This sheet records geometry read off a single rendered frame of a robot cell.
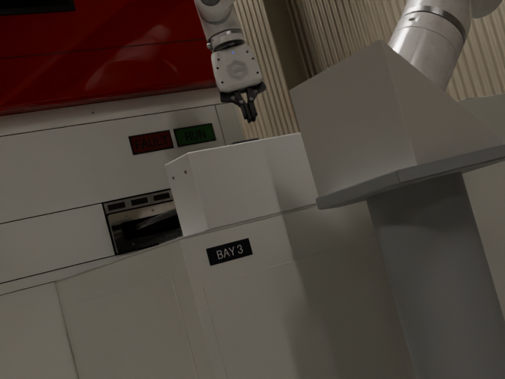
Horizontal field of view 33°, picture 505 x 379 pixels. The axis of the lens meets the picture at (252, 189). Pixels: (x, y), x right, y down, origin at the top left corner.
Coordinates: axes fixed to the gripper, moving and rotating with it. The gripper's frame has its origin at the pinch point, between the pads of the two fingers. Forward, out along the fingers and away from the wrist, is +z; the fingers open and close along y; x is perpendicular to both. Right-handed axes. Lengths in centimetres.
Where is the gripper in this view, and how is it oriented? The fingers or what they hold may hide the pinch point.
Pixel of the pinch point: (249, 112)
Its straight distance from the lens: 194.1
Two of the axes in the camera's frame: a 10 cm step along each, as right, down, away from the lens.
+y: 9.5, -2.8, 1.3
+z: 3.0, 9.4, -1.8
